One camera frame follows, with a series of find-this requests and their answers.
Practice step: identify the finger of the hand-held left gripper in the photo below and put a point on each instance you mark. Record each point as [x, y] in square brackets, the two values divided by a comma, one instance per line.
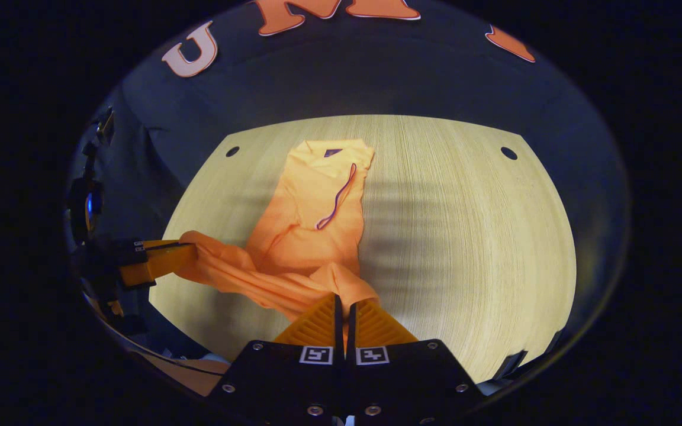
[160, 266]
[160, 242]

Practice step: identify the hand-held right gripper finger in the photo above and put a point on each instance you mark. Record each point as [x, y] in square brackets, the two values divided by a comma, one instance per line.
[350, 334]
[337, 331]

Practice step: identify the orange T-shirt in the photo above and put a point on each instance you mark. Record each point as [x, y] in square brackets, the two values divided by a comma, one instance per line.
[311, 201]

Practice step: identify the black backdrop cloth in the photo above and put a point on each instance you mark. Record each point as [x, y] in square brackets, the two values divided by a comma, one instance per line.
[376, 77]

